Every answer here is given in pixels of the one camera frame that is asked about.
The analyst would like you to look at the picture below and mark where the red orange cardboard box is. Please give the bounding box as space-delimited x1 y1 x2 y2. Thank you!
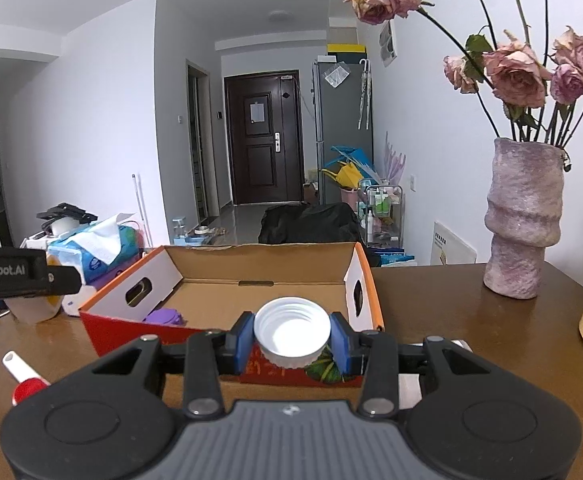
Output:
78 240 386 389

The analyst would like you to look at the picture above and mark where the pink textured ceramic vase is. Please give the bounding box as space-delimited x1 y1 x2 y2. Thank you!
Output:
483 139 564 300

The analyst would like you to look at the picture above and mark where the grey refrigerator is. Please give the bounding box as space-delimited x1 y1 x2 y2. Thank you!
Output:
312 58 374 205

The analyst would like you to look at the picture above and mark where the blue tissue pack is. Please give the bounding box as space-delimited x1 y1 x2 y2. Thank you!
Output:
46 214 140 284

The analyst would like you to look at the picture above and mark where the purple object in box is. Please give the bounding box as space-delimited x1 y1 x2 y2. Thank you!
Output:
144 308 186 326

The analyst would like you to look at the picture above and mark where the yellow box on refrigerator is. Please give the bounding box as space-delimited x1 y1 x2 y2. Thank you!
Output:
327 44 366 55

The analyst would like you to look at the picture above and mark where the dark brown entrance door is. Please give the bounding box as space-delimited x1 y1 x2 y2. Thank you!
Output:
224 70 303 205

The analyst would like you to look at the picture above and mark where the metal trolley with bottles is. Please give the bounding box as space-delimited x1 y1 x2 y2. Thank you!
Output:
357 179 405 250

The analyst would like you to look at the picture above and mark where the red white lint brush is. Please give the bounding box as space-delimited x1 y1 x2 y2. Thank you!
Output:
2 350 50 406

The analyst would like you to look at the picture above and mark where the white board against wall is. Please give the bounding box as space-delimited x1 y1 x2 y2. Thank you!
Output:
430 222 477 266

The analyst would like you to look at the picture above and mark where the black bag on chair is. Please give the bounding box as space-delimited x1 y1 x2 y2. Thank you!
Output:
258 203 363 245

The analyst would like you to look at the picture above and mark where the dried pink rose bouquet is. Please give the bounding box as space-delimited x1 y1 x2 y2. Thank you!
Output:
343 0 583 151

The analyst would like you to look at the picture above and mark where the white tape roll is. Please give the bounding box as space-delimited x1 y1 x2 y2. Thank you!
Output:
4 249 62 324

